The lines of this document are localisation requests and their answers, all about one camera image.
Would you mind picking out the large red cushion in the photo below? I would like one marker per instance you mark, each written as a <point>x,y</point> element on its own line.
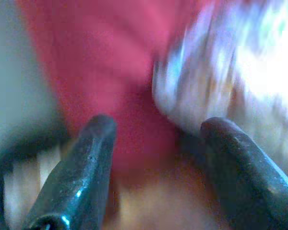
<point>98,60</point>

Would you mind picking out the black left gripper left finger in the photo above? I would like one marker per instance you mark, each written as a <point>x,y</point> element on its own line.
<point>86,167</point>

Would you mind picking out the pink cartoon print blanket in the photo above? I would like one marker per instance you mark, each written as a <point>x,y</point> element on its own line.
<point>206,72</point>

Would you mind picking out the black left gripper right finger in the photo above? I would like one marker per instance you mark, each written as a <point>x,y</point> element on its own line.
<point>242,182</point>

